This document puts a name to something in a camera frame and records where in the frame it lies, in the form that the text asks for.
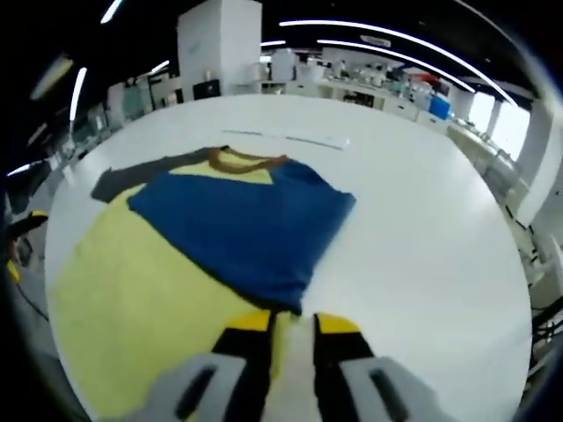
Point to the ceiling light strip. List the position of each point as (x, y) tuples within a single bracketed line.
[(396, 37), (396, 56)]

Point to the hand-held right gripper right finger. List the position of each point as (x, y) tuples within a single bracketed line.
[(352, 382)]

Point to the blue storage box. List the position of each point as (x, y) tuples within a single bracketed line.
[(440, 106)]

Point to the black box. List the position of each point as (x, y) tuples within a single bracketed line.
[(206, 90)]

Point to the yellow grey blue garment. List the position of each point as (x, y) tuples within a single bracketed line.
[(242, 228)]

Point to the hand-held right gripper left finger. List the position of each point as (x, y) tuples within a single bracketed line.
[(220, 382)]

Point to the ceiling air vent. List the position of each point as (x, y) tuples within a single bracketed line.
[(375, 41)]

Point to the white cabinet counter row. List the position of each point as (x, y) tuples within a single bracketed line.
[(352, 90)]

